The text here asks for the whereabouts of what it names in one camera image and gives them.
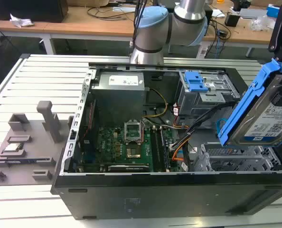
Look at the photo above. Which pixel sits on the black graphics card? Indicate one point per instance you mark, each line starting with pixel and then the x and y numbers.
pixel 128 168

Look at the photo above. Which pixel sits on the grey flat box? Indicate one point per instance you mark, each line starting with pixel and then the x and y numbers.
pixel 252 13

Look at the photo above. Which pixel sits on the grey power supply unit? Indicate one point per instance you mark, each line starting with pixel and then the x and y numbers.
pixel 118 95

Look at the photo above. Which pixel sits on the silver CPU chip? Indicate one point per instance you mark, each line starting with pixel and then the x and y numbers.
pixel 12 147

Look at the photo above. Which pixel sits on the hard disk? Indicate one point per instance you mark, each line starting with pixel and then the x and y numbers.
pixel 257 111

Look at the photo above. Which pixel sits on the black box on desk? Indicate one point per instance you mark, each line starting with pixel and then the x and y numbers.
pixel 29 10

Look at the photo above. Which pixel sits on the crumpled white paper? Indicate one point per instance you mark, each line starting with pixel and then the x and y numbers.
pixel 21 21

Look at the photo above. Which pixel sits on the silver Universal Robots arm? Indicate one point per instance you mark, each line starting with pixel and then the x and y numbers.
pixel 155 31

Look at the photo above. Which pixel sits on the wooden desk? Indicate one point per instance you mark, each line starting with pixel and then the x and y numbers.
pixel 122 22

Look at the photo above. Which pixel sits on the green motherboard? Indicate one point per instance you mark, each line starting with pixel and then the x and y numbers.
pixel 122 147

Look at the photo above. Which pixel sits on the black open PC case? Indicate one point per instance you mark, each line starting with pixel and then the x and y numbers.
pixel 155 152

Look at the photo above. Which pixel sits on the black RAM stick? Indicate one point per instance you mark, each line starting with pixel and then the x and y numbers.
pixel 20 162

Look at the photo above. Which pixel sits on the grey parts rack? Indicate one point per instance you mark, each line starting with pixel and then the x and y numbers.
pixel 27 145

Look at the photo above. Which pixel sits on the black small device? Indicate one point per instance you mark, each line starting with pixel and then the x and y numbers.
pixel 232 20

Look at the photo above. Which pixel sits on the blue white cardboard box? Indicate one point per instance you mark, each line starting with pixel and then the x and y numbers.
pixel 274 9

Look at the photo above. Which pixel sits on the blue disk carrier in bay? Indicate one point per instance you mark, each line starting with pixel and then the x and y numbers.
pixel 195 83

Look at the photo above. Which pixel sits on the clear plastic bag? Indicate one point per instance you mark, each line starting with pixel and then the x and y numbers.
pixel 259 23

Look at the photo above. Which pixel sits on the grey metal disk bay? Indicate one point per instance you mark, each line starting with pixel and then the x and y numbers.
pixel 203 95

